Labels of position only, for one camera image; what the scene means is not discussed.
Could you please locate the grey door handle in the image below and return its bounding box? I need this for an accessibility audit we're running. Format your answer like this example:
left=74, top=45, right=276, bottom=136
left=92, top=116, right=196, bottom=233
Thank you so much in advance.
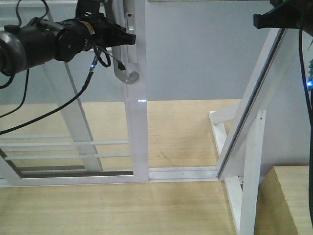
left=104, top=0, right=139, bottom=85

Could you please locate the white rear support brace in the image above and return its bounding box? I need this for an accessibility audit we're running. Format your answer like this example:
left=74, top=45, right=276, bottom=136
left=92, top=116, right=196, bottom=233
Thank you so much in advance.
left=209, top=102, right=240, bottom=156

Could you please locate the white door frame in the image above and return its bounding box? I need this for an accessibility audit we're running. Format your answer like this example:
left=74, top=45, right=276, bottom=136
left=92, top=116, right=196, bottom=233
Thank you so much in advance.
left=216, top=28, right=295, bottom=180

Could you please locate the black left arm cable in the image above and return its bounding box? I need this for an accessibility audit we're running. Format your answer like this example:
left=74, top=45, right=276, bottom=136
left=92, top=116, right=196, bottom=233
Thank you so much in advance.
left=0, top=0, right=112, bottom=135

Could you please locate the silver door lock plate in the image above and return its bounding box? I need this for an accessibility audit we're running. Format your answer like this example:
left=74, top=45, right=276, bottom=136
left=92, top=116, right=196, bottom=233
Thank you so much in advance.
left=124, top=0, right=137, bottom=64

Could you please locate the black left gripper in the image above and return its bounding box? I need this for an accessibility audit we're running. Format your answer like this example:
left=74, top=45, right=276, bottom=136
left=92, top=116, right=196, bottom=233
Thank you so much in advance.
left=34, top=0, right=136, bottom=62

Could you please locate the white diagonal support brace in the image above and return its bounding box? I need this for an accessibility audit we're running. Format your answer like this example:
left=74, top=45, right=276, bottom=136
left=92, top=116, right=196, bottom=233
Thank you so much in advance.
left=225, top=110, right=267, bottom=235

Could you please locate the aluminium floor door track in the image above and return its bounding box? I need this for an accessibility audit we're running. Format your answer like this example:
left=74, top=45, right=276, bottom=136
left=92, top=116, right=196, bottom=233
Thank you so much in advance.
left=149, top=166, right=219, bottom=183

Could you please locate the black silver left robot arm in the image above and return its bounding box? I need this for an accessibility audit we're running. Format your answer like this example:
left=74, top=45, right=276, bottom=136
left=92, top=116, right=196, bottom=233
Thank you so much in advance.
left=0, top=0, right=136, bottom=76

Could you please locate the white sliding glass door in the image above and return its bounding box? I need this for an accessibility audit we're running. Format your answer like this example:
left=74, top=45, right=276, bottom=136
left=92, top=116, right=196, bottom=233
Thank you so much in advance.
left=0, top=0, right=149, bottom=187

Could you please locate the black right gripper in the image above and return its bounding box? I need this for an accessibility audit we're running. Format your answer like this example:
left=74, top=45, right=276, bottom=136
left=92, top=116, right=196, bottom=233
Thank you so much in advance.
left=253, top=0, right=313, bottom=34

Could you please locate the green circuit board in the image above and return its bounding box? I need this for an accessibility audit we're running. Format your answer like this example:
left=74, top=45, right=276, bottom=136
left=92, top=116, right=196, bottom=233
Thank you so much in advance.
left=307, top=59, right=313, bottom=92

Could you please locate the light wooden box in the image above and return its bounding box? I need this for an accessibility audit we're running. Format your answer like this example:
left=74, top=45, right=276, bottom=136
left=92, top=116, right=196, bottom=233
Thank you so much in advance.
left=254, top=166, right=313, bottom=235

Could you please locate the light wooden platform board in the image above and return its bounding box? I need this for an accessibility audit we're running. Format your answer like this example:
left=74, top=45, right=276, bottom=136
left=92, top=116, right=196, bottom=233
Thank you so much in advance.
left=0, top=99, right=236, bottom=235

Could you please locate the fixed glass door panel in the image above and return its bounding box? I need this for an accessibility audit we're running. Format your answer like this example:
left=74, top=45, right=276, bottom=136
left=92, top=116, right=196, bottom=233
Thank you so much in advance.
left=0, top=3, right=103, bottom=173

